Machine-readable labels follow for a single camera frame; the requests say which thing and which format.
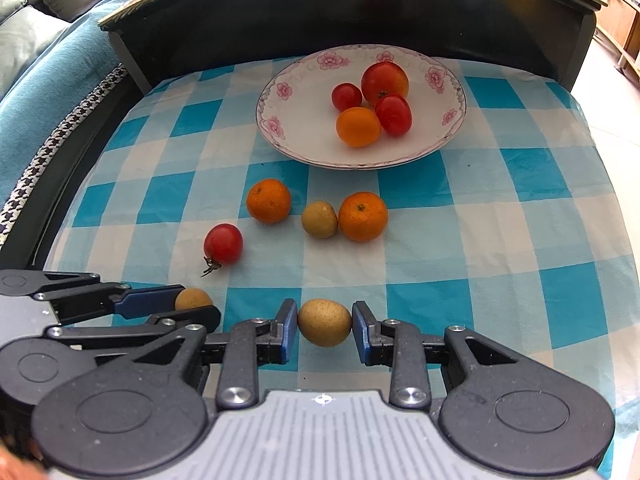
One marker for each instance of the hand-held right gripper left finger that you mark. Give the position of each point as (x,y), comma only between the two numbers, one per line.
(289,332)

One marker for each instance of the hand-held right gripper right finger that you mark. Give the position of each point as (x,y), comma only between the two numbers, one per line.
(361,332)

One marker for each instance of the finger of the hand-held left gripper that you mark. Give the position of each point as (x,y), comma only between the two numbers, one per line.
(150,301)
(175,321)

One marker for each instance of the tan longan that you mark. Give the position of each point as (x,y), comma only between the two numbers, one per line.
(320,219)
(325,322)
(192,300)

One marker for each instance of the orange tangerine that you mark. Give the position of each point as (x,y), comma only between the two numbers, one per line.
(268,201)
(357,127)
(363,216)

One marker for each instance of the white floral plate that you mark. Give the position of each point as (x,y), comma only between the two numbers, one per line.
(310,125)

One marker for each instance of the oblong red cherry tomato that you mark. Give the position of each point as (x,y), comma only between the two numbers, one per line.
(393,116)

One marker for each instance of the small round cherry tomato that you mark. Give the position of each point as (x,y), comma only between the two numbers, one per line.
(346,96)

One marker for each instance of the large red tomato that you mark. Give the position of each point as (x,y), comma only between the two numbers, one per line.
(387,77)

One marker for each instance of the cherry tomato with stem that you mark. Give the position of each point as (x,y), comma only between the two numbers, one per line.
(223,244)

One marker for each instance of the blue white checkered tablecloth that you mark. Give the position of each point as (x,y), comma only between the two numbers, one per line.
(475,240)

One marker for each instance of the light grey pillow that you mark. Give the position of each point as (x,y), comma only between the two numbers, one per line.
(25,45)

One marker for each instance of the dark curved wood-topped table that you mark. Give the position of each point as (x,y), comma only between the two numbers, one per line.
(350,10)

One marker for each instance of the wooden media cabinet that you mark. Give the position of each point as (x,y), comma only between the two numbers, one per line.
(622,25)

